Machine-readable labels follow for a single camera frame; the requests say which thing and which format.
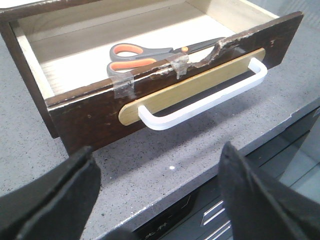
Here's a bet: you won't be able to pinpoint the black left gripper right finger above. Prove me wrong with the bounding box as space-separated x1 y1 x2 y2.
218 142 320 240

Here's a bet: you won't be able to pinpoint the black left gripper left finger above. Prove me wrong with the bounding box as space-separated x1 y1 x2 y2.
0 146 101 240

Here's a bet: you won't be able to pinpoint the wooden drawer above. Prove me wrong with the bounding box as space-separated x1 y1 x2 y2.
13 0 304 154

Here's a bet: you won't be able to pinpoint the grey orange scissors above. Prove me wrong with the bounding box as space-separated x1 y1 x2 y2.
106 37 223 76

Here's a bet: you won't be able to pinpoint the dark wooden drawer cabinet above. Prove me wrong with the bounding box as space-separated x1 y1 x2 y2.
0 0 101 140

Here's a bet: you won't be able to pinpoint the black appliance control panel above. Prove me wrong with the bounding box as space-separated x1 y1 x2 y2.
135 110 320 240

